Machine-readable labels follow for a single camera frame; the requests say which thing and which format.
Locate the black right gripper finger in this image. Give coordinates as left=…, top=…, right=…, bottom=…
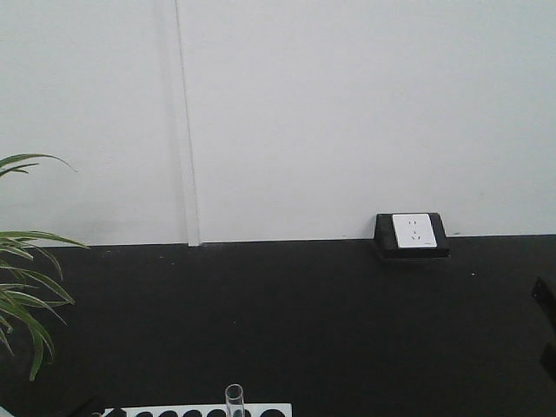
left=531, top=278, right=555, bottom=381

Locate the glass test tube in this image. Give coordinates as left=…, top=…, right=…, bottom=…
left=225, top=383, right=244, bottom=417

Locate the black and white power socket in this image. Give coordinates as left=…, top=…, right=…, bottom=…
left=374, top=213, right=450, bottom=260

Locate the white test tube rack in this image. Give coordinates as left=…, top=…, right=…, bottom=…
left=103, top=403, right=293, bottom=416

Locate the green spider plant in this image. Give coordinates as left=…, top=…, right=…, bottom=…
left=0, top=153, right=90, bottom=382

